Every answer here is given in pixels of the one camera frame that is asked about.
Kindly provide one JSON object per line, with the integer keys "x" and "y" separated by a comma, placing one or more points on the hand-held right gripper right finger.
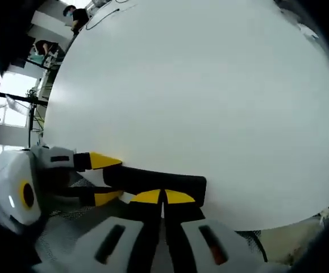
{"x": 198, "y": 244}

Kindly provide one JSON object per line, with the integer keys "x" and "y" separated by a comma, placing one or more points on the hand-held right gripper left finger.
{"x": 118, "y": 241}

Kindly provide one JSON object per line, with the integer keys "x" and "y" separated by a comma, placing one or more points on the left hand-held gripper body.
{"x": 10, "y": 182}

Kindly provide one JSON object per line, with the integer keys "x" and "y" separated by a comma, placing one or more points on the black remote control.
{"x": 153, "y": 179}

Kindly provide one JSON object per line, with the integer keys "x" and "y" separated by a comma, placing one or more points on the grey mesh chair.
{"x": 67, "y": 230}

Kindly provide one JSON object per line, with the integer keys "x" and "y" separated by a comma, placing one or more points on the black tripod stand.
{"x": 16, "y": 97}

